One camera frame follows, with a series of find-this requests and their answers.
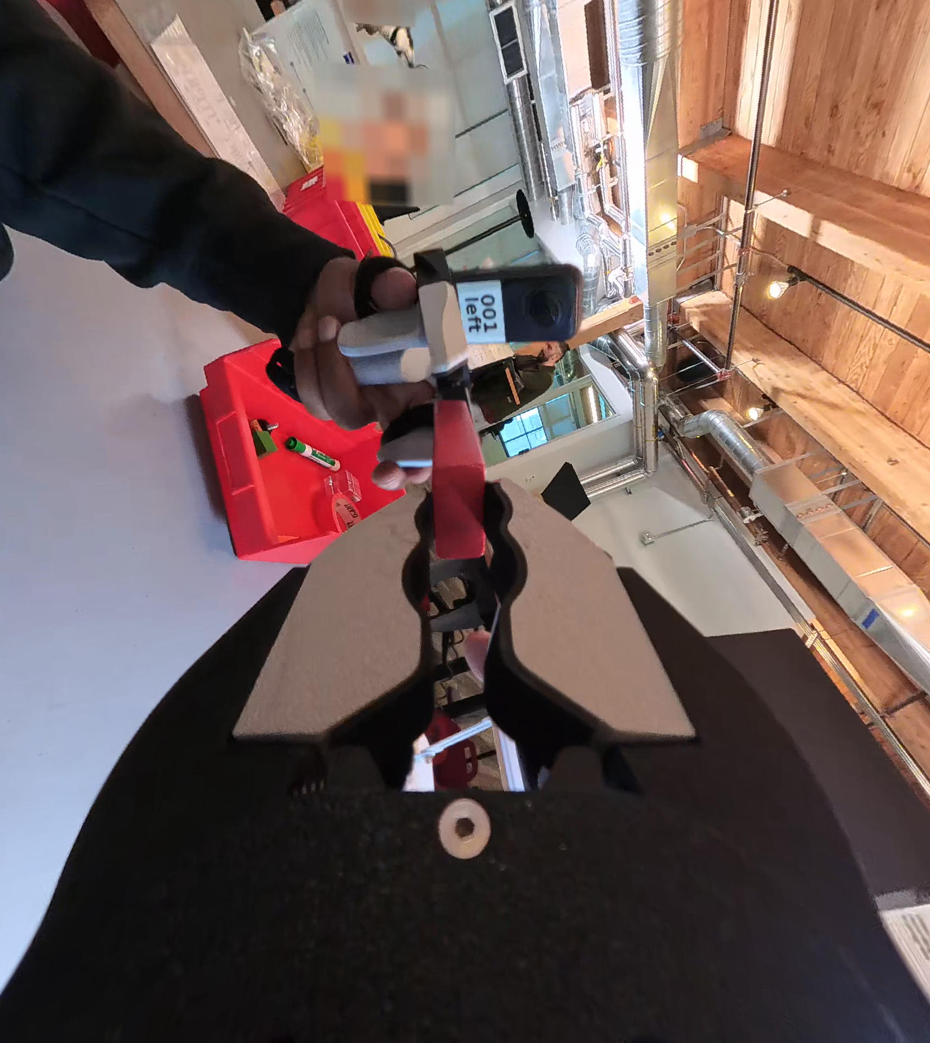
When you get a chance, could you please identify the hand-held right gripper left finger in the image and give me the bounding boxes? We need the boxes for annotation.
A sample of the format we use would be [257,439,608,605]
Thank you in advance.
[232,493,437,787]

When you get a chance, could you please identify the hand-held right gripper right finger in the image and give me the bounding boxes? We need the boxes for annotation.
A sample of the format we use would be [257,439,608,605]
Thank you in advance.
[483,481,696,787]

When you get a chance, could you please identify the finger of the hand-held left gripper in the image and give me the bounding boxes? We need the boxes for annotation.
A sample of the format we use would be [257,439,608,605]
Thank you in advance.
[416,277,476,406]

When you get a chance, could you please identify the red storage bin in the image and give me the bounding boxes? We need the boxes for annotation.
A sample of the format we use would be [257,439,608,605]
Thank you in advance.
[200,342,409,565]
[284,171,388,262]

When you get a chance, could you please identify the red plastic block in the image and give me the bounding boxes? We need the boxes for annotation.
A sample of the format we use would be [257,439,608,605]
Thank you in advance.
[432,398,489,562]

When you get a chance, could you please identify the person's left forearm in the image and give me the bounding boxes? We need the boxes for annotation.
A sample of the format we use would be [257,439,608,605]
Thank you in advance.
[0,0,356,335]

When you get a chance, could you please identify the person's left hand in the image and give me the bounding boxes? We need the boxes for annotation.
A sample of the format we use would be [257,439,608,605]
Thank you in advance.
[290,256,437,492]

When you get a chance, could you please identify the black floor lamp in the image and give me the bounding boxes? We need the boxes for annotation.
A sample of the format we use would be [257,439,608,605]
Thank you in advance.
[384,189,537,274]

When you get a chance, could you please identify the black board book stand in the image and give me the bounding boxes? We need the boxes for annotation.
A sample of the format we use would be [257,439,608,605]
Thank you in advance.
[542,463,593,523]
[701,627,930,901]

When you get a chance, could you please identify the red floor basket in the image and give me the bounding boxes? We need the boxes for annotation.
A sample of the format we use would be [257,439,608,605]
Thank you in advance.
[420,709,481,791]

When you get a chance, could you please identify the green marker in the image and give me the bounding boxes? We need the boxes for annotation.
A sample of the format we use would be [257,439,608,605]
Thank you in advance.
[284,436,342,472]

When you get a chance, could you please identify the clear plastic bag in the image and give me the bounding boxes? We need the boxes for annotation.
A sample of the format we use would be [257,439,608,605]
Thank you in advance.
[238,0,360,168]

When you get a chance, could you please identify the white paper sheet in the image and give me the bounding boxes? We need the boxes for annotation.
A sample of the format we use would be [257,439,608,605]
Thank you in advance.
[151,16,264,168]

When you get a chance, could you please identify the grey side table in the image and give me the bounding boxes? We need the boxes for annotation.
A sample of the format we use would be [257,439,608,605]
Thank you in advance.
[86,0,287,209]

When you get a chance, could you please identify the silver ventilation duct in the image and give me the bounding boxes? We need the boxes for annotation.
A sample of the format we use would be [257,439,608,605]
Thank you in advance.
[506,0,686,363]

